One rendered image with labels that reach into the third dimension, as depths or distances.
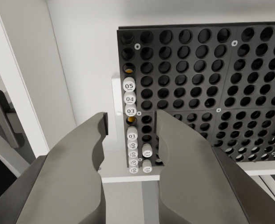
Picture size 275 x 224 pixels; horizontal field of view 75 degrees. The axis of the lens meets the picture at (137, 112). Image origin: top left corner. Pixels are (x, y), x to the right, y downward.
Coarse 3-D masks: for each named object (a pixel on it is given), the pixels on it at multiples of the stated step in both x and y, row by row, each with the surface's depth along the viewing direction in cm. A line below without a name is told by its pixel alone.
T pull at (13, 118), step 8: (0, 96) 18; (0, 104) 18; (8, 104) 19; (0, 112) 19; (8, 112) 19; (0, 120) 19; (8, 120) 19; (16, 120) 19; (8, 128) 20; (16, 128) 20; (8, 136) 20; (16, 136) 20; (16, 144) 21
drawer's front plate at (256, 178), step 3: (252, 177) 33; (255, 177) 33; (258, 177) 33; (255, 180) 32; (258, 180) 32; (261, 180) 32; (258, 183) 32; (261, 183) 32; (261, 186) 31; (264, 186) 31; (264, 189) 31; (267, 189) 31; (267, 192) 30; (270, 192) 30; (270, 195) 30; (273, 198) 29
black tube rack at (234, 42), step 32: (128, 32) 19; (160, 32) 16; (192, 32) 16; (224, 32) 19; (256, 32) 17; (128, 64) 21; (160, 64) 21; (192, 64) 18; (224, 64) 18; (256, 64) 22; (160, 96) 20; (192, 96) 20; (224, 96) 20; (256, 96) 20; (192, 128) 23; (224, 128) 22; (256, 128) 22; (256, 160) 25
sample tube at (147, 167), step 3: (144, 162) 24; (147, 162) 24; (150, 162) 24; (144, 165) 24; (147, 165) 24; (150, 165) 24; (144, 168) 24; (147, 168) 24; (150, 168) 24; (144, 171) 24; (147, 171) 24; (150, 171) 24
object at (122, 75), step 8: (120, 32) 16; (136, 32) 16; (120, 40) 17; (136, 40) 17; (120, 48) 17; (120, 56) 17; (136, 56) 17; (120, 64) 18; (136, 64) 18; (120, 72) 18; (136, 72) 18; (120, 80) 19; (136, 80) 19; (136, 88) 19; (136, 96) 20; (136, 104) 20; (136, 112) 21; (136, 120) 21; (136, 128) 22; (128, 160) 24
